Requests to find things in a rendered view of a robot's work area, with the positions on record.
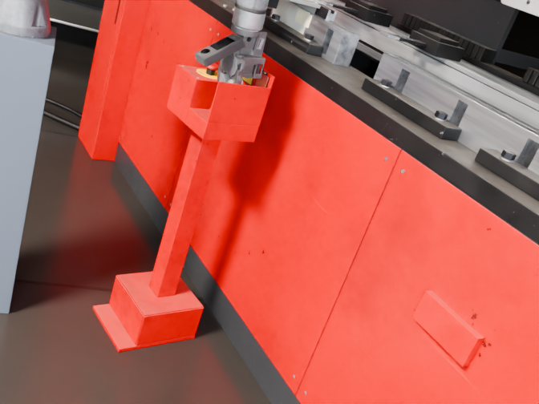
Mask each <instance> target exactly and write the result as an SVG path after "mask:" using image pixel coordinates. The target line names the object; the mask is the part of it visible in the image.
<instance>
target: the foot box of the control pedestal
mask: <svg viewBox="0 0 539 404"><path fill-rule="evenodd" d="M151 277H152V272H145V273H129V274H121V275H116V276H115V282H114V285H113V289H112V292H111V298H110V301H109V304H105V305H93V307H92V309H93V310H94V312H95V314H96V316H97V317H98V319H99V321H100V323H101V324H102V326H103V327H104V329H105V331H106V332H107V335H108V336H109V337H110V339H111V341H112V343H113V345H114V346H115V348H116V349H117V351H118V352H124V351H129V350H133V349H141V348H145V347H150V346H154V345H163V344H167V343H171V342H176V341H184V340H188V339H193V338H194V337H195V334H196V331H197V327H198V325H199V322H200V319H201V314H202V312H203V309H204V306H203V305H202V304H201V303H200V302H199V301H198V299H197V298H196V297H195V295H194V294H193V292H192V291H191V290H190V289H189V287H188V286H187V285H186V284H185V283H184V282H183V280H182V279H181V278H180V280H179V283H178V286H177V288H176V293H175V295H172V296H166V297H157V296H156V295H155V294H154V292H153V291H152V289H151V288H150V287H149V283H150V280H151Z"/></svg>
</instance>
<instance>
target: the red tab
mask: <svg viewBox="0 0 539 404"><path fill-rule="evenodd" d="M413 318H414V319H415V320H416V321H417V322H418V323H419V324H420V325H421V326H422V327H423V328H424V329H425V330H426V331H427V332H428V333H429V334H430V335H431V336H432V337H433V338H434V339H435V340H436V341H437V342H438V343H439V344H440V345H441V346H442V347H443V348H444V349H445V350H446V351H447V352H448V353H449V354H450V355H451V356H452V357H453V358H454V359H455V360H456V361H457V362H458V363H459V364H460V365H461V366H463V367H464V366H469V364H470V363H471V361H472V359H473V358H474V356H475V354H476V352H477V350H478V349H479V347H480V345H481V343H482V341H483V340H484V337H483V336H482V335H481V334H480V333H478V332H477V331H476V330H475V329H474V328H473V327H472V326H471V325H469V324H468V323H467V322H466V321H465V320H464V319H463V318H462V317H461V316H460V315H459V314H458V313H457V312H456V311H455V310H454V309H452V308H451V307H450V306H449V305H448V304H447V303H446V302H445V301H443V300H442V299H441V298H440V297H439V296H438V295H437V294H436V293H434V292H433V291H432V290H428V291H425V293H424V295H423V297H422V299H421V301H420V303H419V305H418V307H417V309H416V311H415V313H414V315H413Z"/></svg>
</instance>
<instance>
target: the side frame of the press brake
mask: <svg viewBox="0 0 539 404"><path fill-rule="evenodd" d="M149 4H150V0H104V4H103V13H102V17H101V21H100V25H99V33H98V37H97V41H96V45H95V53H94V57H93V61H92V65H91V73H90V77H89V81H88V85H87V93H86V97H85V101H84V106H83V114H82V118H81V122H80V126H79V134H78V137H79V139H80V140H81V142H82V144H83V146H84V147H85V148H86V150H87V152H88V154H89V156H90V157H91V159H92V160H110V161H115V157H116V151H117V147H118V143H119V142H118V141H119V137H120V131H121V127H122V123H123V120H124V113H125V109H126V106H127V102H128V96H129V91H130V88H131V85H132V78H133V75H134V70H135V67H136V60H137V57H138V53H139V49H140V43H141V39H142V35H143V32H144V25H145V22H146V17H147V14H148V8H149Z"/></svg>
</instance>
